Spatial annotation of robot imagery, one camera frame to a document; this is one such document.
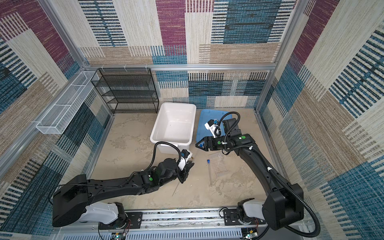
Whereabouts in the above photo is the blue-capped test tube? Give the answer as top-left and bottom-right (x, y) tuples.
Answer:
(207, 159), (213, 186)

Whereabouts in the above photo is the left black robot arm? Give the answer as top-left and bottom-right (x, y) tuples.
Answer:
(49, 143), (194, 228)

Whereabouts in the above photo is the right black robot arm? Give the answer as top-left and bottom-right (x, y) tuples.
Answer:
(196, 112), (321, 240)

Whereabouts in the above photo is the blue plastic lid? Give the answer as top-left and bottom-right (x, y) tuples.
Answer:
(196, 109), (232, 152)

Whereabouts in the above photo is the clear test tube rack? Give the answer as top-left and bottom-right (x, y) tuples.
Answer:
(209, 152), (231, 178)

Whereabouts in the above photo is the white plastic bin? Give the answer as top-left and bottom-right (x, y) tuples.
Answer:
(150, 102), (197, 151)

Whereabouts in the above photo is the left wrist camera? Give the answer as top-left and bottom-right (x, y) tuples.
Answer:
(178, 149), (193, 171)

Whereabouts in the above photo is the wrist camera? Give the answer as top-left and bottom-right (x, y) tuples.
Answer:
(205, 119), (221, 138)
(178, 149), (193, 171)

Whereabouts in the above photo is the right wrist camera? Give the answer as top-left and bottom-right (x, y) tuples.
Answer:
(205, 119), (221, 138)

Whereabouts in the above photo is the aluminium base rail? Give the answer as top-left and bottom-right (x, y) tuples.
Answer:
(50, 207), (301, 240)

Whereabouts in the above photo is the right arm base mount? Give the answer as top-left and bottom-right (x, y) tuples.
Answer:
(219, 207), (267, 226)

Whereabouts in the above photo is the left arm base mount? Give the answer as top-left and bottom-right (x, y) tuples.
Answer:
(98, 212), (143, 231)

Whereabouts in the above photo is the black wire shelf rack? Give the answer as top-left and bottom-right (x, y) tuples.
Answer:
(91, 68), (159, 114)

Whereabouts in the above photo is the white wire wall basket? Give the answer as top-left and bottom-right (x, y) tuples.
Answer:
(36, 71), (95, 135)

